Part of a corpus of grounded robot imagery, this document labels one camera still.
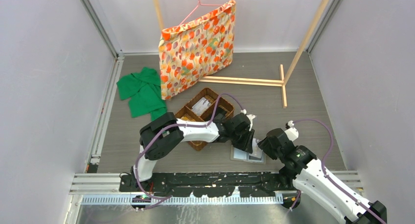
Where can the green cloth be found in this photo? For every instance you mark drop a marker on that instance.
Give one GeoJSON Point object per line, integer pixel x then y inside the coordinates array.
{"type": "Point", "coordinates": [143, 91]}

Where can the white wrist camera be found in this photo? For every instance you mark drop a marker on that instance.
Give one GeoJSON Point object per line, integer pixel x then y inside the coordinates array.
{"type": "Point", "coordinates": [291, 132]}
{"type": "Point", "coordinates": [251, 117]}

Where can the perforated metal rail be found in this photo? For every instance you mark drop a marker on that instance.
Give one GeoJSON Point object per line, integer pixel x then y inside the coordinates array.
{"type": "Point", "coordinates": [136, 199]}

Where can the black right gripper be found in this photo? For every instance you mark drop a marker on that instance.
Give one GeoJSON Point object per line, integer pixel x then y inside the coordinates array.
{"type": "Point", "coordinates": [265, 145]}

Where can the silver VIP card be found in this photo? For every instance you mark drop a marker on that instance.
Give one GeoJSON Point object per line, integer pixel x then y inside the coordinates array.
{"type": "Point", "coordinates": [201, 106]}

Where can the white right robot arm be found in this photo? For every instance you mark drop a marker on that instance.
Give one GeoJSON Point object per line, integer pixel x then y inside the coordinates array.
{"type": "Point", "coordinates": [307, 173]}

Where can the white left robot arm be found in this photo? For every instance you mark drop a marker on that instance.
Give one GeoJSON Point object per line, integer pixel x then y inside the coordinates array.
{"type": "Point", "coordinates": [161, 136]}

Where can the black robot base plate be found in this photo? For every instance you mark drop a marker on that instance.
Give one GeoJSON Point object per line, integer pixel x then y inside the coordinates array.
{"type": "Point", "coordinates": [212, 184]}

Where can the pink wire hanger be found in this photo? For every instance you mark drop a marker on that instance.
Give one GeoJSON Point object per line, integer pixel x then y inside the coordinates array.
{"type": "Point", "coordinates": [199, 5]}

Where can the brown wicker basket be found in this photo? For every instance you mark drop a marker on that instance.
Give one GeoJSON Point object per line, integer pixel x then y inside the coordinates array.
{"type": "Point", "coordinates": [207, 109]}

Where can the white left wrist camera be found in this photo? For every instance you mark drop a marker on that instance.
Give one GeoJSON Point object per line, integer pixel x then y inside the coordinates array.
{"type": "Point", "coordinates": [251, 117]}

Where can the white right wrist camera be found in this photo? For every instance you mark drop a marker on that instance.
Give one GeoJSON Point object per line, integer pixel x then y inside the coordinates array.
{"type": "Point", "coordinates": [291, 132]}

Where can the gold cards in basket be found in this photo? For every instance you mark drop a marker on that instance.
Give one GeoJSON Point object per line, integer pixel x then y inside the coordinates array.
{"type": "Point", "coordinates": [187, 118]}

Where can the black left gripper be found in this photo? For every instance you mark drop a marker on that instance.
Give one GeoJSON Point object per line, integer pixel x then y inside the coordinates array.
{"type": "Point", "coordinates": [247, 145]}

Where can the floral orange fabric bag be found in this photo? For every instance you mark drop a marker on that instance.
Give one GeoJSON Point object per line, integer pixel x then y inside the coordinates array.
{"type": "Point", "coordinates": [198, 48]}

